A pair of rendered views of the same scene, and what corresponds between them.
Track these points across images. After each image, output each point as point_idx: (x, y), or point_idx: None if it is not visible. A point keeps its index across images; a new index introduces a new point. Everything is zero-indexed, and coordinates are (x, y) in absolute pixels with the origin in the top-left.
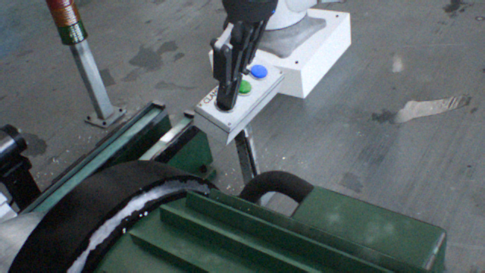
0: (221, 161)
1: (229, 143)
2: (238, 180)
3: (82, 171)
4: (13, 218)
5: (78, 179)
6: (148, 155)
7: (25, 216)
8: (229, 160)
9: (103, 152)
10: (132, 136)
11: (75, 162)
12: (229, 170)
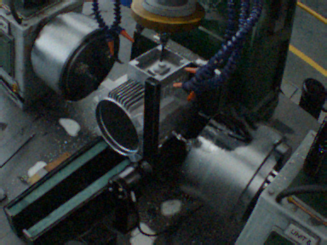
0: (7, 226)
1: (0, 238)
2: (1, 207)
3: (80, 200)
4: (79, 40)
5: (83, 194)
6: (37, 194)
7: (75, 42)
8: (2, 225)
9: (66, 210)
10: (47, 216)
11: (99, 243)
12: (4, 218)
